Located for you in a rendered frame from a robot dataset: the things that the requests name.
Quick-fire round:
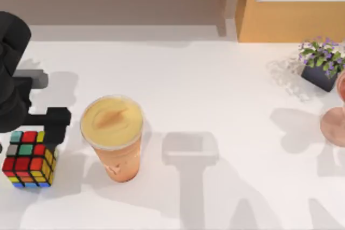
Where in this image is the brown wooden open shelf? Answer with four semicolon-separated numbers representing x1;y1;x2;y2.
0;0;244;37

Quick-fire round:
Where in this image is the orange drink cup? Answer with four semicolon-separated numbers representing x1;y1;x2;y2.
80;94;145;184

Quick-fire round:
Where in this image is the pink goblet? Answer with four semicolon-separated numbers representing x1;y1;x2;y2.
320;69;345;148

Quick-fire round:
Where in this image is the wooden drawer front with handle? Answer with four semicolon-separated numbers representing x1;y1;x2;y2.
247;0;345;43

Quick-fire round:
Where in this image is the purple flower plant pot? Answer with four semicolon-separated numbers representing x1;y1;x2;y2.
298;36;345;93

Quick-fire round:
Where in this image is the multicoloured puzzle cube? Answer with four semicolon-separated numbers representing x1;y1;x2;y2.
2;130;60;189

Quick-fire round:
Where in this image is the light wooden cupboard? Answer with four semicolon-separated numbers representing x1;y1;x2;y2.
235;0;345;44

